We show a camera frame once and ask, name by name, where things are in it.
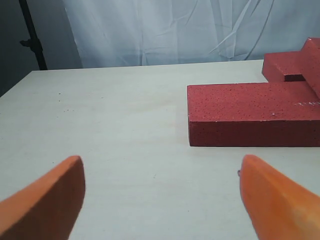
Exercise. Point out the light blue backdrop cloth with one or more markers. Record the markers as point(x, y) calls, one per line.
point(118, 33)

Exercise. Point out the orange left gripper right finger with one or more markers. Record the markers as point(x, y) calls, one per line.
point(279, 208)

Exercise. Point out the red brick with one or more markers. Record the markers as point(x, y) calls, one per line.
point(309, 63)
point(283, 114)
point(281, 67)

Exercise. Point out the black light stand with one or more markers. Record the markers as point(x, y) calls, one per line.
point(33, 42)

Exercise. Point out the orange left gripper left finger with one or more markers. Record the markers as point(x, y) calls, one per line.
point(48, 208)

